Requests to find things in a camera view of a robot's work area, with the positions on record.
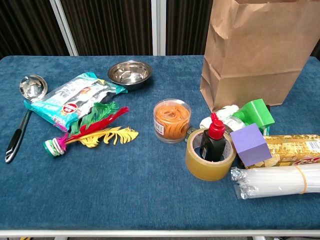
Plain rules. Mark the small round labelled jar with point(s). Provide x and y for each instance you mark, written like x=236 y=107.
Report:
x=235 y=122

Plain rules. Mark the purple cube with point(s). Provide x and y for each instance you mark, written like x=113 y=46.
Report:
x=250 y=145

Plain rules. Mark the bundle of clear straws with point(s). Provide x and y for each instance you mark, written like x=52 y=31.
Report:
x=275 y=180

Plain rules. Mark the gold biscuit package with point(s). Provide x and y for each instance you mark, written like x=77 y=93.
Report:
x=292 y=150

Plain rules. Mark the teal snack packet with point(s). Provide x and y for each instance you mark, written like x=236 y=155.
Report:
x=70 y=100

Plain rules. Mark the brown paper bag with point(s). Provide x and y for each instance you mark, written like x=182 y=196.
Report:
x=250 y=75

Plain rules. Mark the clear tub rubber bands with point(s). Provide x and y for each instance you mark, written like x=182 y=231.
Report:
x=172 y=122

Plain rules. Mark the white tube green print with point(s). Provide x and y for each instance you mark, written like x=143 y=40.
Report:
x=206 y=122

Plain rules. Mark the steel bowl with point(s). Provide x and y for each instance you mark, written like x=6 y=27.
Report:
x=130 y=75

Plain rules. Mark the black ink bottle red cap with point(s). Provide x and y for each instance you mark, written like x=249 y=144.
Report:
x=212 y=147

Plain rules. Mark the colourful feather shuttlecock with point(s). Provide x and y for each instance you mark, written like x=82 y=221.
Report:
x=100 y=136

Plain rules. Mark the brown packing tape roll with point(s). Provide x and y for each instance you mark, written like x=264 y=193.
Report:
x=207 y=171

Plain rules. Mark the green plastic block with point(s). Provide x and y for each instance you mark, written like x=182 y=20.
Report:
x=260 y=112

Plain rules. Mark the green white marker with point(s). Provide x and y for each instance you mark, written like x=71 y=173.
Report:
x=269 y=108

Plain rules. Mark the white partition frame post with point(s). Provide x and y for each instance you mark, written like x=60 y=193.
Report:
x=158 y=27
x=65 y=27

